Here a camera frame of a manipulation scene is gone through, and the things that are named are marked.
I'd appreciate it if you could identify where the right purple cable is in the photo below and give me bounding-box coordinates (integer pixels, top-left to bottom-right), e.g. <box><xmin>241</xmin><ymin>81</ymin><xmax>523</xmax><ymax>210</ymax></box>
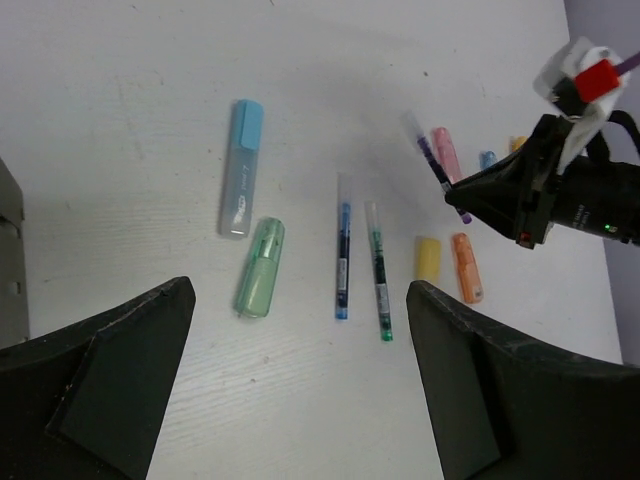
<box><xmin>617</xmin><ymin>49</ymin><xmax>640</xmax><ymax>76</ymax></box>

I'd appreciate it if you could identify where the blue cap highlighter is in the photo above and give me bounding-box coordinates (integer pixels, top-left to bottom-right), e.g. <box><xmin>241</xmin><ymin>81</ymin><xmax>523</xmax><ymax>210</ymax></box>
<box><xmin>219</xmin><ymin>99</ymin><xmax>264</xmax><ymax>237</ymax></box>

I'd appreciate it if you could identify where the pink correction tape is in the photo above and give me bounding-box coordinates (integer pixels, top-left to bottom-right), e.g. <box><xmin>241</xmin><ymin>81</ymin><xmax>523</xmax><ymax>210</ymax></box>
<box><xmin>431</xmin><ymin>127</ymin><xmax>463</xmax><ymax>184</ymax></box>

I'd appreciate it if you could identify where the green correction tape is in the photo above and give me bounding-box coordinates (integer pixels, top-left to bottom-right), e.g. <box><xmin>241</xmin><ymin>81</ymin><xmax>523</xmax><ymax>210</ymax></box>
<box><xmin>234</xmin><ymin>217</ymin><xmax>285</xmax><ymax>318</ymax></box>

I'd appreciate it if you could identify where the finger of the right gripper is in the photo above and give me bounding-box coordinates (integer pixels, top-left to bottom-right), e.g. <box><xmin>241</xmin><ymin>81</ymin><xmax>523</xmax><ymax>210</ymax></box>
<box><xmin>449</xmin><ymin>144</ymin><xmax>535</xmax><ymax>200</ymax></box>
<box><xmin>445</xmin><ymin>189</ymin><xmax>525</xmax><ymax>242</ymax></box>

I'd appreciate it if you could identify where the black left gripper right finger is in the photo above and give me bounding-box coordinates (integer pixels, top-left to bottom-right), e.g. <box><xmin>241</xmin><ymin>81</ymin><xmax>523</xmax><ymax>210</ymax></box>
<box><xmin>406</xmin><ymin>281</ymin><xmax>639</xmax><ymax>479</ymax></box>

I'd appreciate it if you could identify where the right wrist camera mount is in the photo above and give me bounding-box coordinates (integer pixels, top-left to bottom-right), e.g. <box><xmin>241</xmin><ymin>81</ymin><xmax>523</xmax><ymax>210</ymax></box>
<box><xmin>533</xmin><ymin>37</ymin><xmax>639</xmax><ymax>173</ymax></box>

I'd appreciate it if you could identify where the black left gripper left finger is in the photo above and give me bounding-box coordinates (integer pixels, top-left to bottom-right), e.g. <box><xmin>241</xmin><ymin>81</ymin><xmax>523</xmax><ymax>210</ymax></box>
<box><xmin>1</xmin><ymin>277</ymin><xmax>196</xmax><ymax>479</ymax></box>

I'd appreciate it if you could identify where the orange cap highlighter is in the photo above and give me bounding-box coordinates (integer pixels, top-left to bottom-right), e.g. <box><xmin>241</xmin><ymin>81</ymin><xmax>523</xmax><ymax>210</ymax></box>
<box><xmin>509</xmin><ymin>136</ymin><xmax>528</xmax><ymax>153</ymax></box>

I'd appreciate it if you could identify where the blue correction tape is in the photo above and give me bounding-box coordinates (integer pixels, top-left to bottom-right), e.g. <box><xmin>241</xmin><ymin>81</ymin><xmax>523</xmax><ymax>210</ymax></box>
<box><xmin>479</xmin><ymin>150</ymin><xmax>498</xmax><ymax>170</ymax></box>

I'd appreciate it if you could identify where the green ink pen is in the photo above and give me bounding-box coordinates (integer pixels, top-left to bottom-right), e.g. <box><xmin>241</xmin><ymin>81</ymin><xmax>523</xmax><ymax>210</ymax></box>
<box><xmin>365</xmin><ymin>201</ymin><xmax>393</xmax><ymax>342</ymax></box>

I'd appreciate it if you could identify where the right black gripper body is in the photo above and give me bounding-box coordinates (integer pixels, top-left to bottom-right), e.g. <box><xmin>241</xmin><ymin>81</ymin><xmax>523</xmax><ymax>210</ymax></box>
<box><xmin>515</xmin><ymin>114</ymin><xmax>639</xmax><ymax>249</ymax></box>

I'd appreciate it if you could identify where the purple ink pen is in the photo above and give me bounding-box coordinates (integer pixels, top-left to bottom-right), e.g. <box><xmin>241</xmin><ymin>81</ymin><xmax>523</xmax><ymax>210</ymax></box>
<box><xmin>401</xmin><ymin>112</ymin><xmax>456</xmax><ymax>195</ymax></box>

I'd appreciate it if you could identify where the black slotted organizer box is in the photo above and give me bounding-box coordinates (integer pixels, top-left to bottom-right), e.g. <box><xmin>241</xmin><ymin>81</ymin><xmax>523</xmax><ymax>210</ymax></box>
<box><xmin>0</xmin><ymin>161</ymin><xmax>30</xmax><ymax>349</ymax></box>

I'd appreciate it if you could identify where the blue ink pen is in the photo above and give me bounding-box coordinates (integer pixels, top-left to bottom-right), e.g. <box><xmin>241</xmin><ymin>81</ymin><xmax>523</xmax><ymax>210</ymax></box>
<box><xmin>335</xmin><ymin>173</ymin><xmax>352</xmax><ymax>321</ymax></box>

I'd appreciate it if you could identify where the yellow cap highlighter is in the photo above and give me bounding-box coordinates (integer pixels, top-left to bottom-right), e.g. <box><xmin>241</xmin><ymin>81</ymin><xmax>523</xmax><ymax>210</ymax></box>
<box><xmin>414</xmin><ymin>237</ymin><xmax>441</xmax><ymax>285</ymax></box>

